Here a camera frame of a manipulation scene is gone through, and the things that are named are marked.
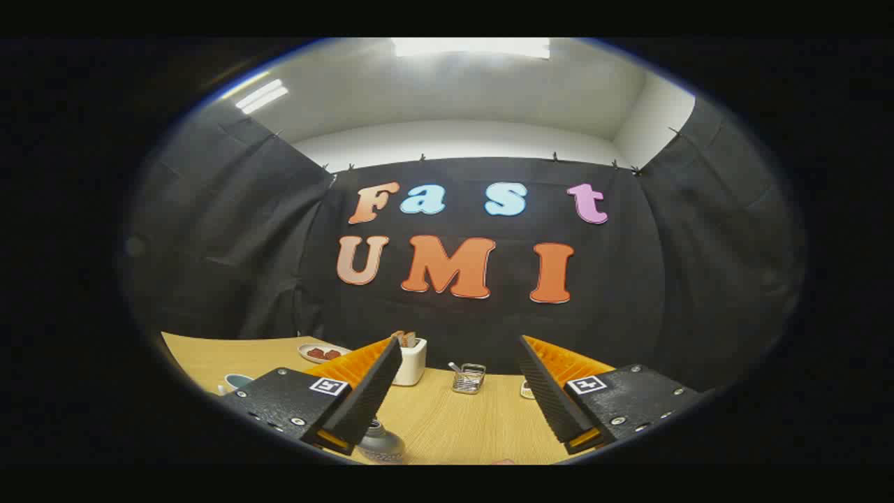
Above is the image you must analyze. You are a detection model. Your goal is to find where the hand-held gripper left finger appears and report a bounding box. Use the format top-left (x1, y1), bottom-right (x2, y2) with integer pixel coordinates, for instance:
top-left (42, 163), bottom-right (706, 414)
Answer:
top-left (218, 336), bottom-right (404, 455)

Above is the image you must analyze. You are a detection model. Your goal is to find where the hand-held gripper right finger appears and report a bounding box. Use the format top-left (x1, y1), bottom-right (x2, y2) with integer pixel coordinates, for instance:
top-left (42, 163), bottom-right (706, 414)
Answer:
top-left (517, 335), bottom-right (702, 456)

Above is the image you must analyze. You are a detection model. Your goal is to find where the silver juice bottle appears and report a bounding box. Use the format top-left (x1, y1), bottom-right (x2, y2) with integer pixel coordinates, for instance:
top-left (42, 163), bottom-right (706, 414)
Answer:
top-left (356, 418), bottom-right (407, 465)

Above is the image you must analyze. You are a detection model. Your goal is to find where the white toaster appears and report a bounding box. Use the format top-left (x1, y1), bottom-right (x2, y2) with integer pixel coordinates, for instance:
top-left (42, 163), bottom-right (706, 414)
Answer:
top-left (391, 337), bottom-right (427, 386)

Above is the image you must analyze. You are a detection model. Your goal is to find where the white plate with red food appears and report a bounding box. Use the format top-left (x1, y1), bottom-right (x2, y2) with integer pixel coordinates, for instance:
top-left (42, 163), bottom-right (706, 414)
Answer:
top-left (298, 343), bottom-right (352, 364)

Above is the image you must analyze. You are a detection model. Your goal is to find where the wooden table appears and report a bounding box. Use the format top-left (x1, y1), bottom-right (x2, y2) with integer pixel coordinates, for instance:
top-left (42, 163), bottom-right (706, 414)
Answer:
top-left (161, 332), bottom-right (617, 465)

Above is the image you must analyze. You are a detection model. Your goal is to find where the black backdrop cloth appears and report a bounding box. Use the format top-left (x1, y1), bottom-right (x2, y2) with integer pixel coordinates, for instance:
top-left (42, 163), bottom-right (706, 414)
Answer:
top-left (126, 98), bottom-right (804, 393)

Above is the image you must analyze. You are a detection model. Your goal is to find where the small ceiling light panel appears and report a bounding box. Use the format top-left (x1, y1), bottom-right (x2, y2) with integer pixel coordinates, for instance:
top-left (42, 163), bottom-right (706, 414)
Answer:
top-left (235, 79), bottom-right (289, 115)

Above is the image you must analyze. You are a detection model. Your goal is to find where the large ceiling light panel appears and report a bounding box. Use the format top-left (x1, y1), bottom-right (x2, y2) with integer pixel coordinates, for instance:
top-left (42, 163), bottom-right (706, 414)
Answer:
top-left (391, 38), bottom-right (551, 59)

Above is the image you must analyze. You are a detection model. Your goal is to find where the metal wire basket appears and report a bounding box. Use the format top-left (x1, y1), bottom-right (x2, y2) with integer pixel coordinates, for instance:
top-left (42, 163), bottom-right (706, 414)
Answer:
top-left (451, 363), bottom-right (488, 395)

